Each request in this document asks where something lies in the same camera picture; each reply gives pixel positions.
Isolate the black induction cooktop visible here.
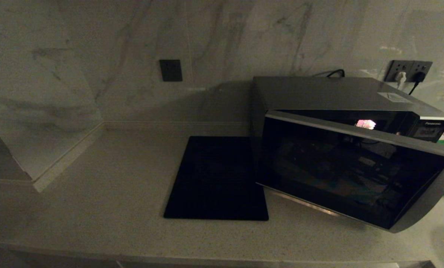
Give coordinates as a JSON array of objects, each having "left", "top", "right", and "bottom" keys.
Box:
[{"left": 164, "top": 136, "right": 269, "bottom": 221}]

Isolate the white warning sticker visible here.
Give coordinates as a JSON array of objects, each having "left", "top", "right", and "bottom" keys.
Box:
[{"left": 378, "top": 92, "right": 412, "bottom": 103}]

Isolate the dark single wall socket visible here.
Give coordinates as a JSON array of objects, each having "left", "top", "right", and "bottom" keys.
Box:
[{"left": 159, "top": 60, "right": 183, "bottom": 82}]

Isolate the black curved cable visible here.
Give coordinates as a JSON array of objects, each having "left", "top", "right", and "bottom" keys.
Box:
[{"left": 311, "top": 69, "right": 345, "bottom": 78}]

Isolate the dark double wall socket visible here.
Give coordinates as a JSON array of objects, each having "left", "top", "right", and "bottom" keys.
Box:
[{"left": 384, "top": 60, "right": 433, "bottom": 83}]

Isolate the black power plug with cord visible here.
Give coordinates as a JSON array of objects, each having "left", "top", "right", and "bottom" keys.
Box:
[{"left": 409, "top": 72, "right": 426, "bottom": 96}]

